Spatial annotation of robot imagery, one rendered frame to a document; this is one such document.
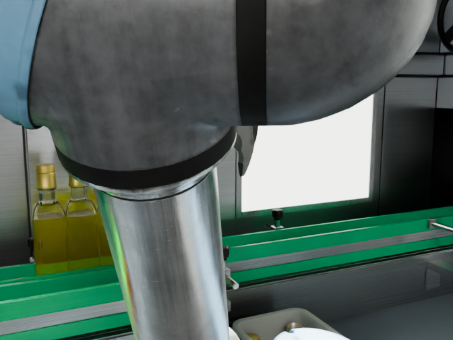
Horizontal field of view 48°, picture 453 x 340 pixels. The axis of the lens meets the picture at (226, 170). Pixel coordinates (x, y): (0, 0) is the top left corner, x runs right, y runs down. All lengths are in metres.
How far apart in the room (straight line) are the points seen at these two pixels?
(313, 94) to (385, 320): 1.10
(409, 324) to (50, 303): 0.82
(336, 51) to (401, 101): 1.32
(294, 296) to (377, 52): 0.96
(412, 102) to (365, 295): 0.60
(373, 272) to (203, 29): 1.11
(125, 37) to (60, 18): 0.03
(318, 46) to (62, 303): 0.74
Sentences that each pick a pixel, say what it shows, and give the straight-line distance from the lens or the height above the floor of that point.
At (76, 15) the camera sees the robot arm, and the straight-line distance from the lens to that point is 0.25.
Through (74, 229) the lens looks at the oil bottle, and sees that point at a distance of 0.98.
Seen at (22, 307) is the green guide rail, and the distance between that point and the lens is 0.90.
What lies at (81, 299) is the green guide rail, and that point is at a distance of 0.91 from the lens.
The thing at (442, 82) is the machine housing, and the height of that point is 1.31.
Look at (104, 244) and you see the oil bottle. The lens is 1.00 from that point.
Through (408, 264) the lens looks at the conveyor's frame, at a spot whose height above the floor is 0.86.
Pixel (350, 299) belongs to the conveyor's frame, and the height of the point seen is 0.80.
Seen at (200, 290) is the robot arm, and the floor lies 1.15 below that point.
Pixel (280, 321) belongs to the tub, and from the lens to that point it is 1.10.
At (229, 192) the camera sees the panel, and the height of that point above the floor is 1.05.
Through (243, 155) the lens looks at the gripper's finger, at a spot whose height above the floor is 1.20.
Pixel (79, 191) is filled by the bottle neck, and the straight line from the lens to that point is 0.98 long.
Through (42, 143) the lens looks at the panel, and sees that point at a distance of 1.10.
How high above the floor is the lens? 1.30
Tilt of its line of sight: 9 degrees down
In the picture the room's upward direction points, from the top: straight up
